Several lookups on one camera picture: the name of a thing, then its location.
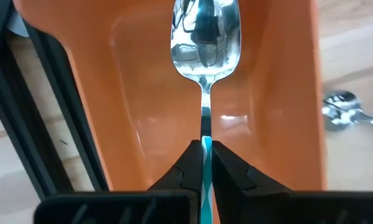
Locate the teal white patterned spoon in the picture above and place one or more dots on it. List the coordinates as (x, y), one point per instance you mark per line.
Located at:
(205, 46)

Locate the orange plastic bin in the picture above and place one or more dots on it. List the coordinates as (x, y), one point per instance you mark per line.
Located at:
(142, 109)

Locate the black aluminium table frame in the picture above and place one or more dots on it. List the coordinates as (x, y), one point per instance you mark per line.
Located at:
(75, 130)

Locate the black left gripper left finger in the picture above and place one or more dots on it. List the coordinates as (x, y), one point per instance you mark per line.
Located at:
(180, 205)

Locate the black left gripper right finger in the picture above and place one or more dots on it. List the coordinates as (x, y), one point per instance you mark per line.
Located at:
(236, 205)

